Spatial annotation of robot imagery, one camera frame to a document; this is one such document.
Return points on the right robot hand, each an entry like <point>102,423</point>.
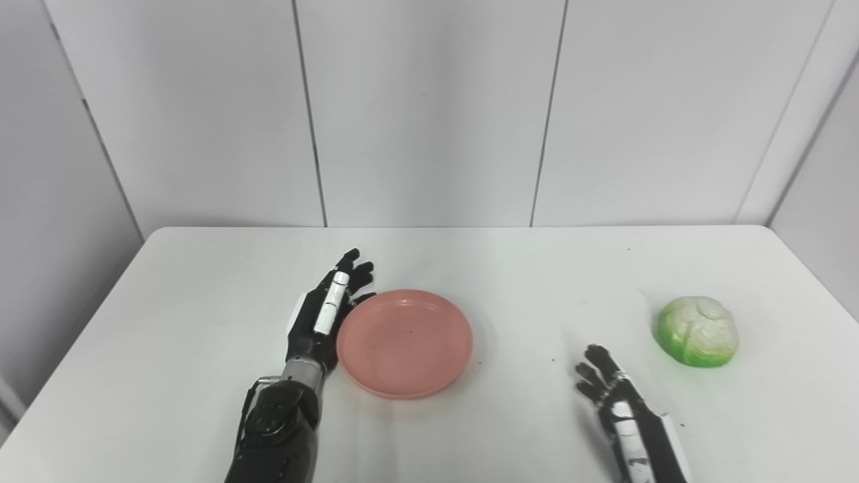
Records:
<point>631,429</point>

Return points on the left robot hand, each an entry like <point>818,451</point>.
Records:
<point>323,315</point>

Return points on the pink plate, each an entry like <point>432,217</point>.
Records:
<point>405,342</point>

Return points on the green white cabbage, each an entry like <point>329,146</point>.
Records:
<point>698,331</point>

